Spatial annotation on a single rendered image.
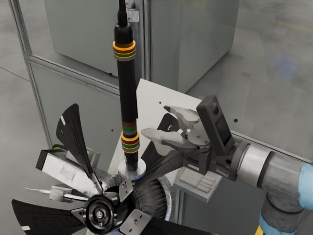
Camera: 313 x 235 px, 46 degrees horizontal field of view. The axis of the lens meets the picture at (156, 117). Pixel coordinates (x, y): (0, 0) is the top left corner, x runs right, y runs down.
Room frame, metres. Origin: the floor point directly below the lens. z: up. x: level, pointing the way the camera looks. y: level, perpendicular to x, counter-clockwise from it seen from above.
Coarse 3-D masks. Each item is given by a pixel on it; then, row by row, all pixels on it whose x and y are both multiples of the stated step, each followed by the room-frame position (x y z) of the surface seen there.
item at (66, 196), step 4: (28, 188) 0.86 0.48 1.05; (40, 192) 0.84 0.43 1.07; (44, 192) 0.83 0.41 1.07; (48, 192) 0.83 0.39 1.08; (64, 196) 0.80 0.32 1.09; (68, 196) 0.79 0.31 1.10; (72, 196) 0.79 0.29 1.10; (76, 196) 0.79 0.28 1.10; (80, 196) 0.79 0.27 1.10; (72, 200) 0.78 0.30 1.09; (76, 200) 0.78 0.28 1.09; (80, 200) 0.77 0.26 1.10; (84, 200) 0.77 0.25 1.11
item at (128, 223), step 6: (138, 210) 0.67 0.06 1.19; (132, 216) 0.65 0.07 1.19; (138, 216) 0.65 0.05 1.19; (144, 216) 0.65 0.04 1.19; (126, 222) 0.63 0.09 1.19; (132, 222) 0.63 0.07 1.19; (138, 222) 0.63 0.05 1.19; (144, 222) 0.63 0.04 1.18; (120, 228) 0.61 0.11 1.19; (126, 228) 0.61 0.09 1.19; (132, 228) 0.61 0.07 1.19; (138, 228) 0.61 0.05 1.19; (126, 234) 0.59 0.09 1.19; (132, 234) 0.59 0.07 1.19; (138, 234) 0.59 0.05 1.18
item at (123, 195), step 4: (124, 180) 0.75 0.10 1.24; (128, 180) 0.74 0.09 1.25; (128, 184) 0.72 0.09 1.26; (120, 188) 0.73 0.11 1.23; (124, 188) 0.71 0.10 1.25; (128, 188) 0.70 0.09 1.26; (120, 192) 0.71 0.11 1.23; (124, 192) 0.69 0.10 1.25; (128, 192) 0.68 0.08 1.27; (120, 196) 0.69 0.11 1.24; (124, 196) 0.67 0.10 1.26; (120, 200) 0.67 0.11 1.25
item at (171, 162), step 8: (168, 120) 0.85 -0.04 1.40; (176, 120) 0.83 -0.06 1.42; (160, 128) 0.85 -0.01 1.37; (176, 128) 0.80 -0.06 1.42; (184, 136) 0.76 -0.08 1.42; (152, 144) 0.81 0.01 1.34; (144, 152) 0.80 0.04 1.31; (152, 152) 0.77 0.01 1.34; (176, 152) 0.72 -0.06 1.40; (144, 160) 0.76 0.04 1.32; (152, 160) 0.74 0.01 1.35; (160, 160) 0.72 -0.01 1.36; (168, 160) 0.71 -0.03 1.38; (176, 160) 0.70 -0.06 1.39; (152, 168) 0.71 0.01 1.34; (160, 168) 0.69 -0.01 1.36; (168, 168) 0.68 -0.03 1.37; (176, 168) 0.67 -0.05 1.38; (144, 176) 0.70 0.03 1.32; (152, 176) 0.68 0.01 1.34; (160, 176) 0.67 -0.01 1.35; (136, 184) 0.68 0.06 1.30; (144, 184) 0.67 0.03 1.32
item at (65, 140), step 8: (64, 112) 0.92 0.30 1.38; (72, 112) 0.89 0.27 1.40; (64, 120) 0.91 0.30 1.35; (72, 120) 0.88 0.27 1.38; (80, 120) 0.85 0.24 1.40; (64, 128) 0.91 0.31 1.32; (72, 128) 0.87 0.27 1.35; (80, 128) 0.84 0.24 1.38; (64, 136) 0.91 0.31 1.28; (72, 136) 0.86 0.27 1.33; (80, 136) 0.83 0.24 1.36; (64, 144) 0.91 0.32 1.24; (72, 144) 0.86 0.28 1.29; (80, 144) 0.82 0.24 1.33; (72, 152) 0.87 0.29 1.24; (80, 152) 0.81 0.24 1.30; (80, 160) 0.82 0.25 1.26; (88, 160) 0.77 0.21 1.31; (88, 168) 0.76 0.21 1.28; (88, 176) 0.78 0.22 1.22
